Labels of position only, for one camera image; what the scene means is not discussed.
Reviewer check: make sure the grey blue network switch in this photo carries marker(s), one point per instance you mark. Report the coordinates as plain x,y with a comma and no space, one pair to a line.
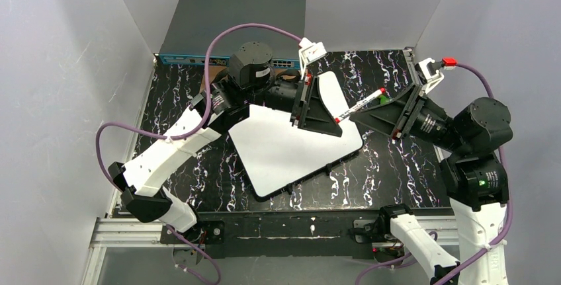
196,23

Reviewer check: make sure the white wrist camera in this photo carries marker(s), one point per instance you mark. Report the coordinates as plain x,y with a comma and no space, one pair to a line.
309,52
431,72

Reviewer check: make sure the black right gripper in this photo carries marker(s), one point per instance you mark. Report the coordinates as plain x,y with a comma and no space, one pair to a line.
407,110

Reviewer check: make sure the white whiteboard black frame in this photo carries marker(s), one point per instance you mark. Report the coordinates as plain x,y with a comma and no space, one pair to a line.
276,154

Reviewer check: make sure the green white plastic fitting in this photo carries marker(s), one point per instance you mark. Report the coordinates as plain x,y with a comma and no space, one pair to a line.
383,99

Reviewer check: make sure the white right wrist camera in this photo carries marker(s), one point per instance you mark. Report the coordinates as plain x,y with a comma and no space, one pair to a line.
431,72

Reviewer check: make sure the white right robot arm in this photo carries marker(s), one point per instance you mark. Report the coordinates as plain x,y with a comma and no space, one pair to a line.
475,180

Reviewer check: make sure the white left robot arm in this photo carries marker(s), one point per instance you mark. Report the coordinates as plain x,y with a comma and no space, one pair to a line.
226,100

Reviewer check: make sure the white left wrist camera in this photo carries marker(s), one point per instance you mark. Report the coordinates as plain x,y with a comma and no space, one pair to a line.
309,52

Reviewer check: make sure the aluminium frame rail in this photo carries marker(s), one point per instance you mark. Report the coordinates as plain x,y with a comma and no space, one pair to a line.
130,233

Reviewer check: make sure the brown wooden board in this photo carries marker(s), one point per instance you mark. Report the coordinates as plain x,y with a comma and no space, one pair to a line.
215,74

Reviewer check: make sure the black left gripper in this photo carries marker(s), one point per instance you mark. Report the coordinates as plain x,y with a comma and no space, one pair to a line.
302,98

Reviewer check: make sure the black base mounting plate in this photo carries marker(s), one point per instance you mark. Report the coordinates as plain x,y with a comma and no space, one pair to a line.
324,233

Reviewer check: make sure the white marker pen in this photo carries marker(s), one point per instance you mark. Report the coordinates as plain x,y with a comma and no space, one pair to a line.
361,103

